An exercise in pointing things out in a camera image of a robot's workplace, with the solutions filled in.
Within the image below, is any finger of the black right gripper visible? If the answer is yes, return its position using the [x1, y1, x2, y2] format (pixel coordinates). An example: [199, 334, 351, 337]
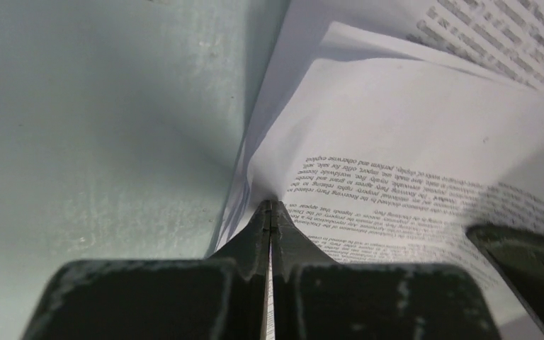
[466, 224, 544, 334]

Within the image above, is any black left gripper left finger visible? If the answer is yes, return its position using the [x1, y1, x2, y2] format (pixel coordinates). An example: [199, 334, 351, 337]
[23, 201, 272, 339]

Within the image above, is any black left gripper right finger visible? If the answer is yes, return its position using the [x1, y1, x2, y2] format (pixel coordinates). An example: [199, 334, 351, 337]
[269, 201, 500, 339]

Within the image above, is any large printed paper sheet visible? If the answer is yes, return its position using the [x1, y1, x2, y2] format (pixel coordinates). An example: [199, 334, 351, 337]
[247, 58, 544, 325]

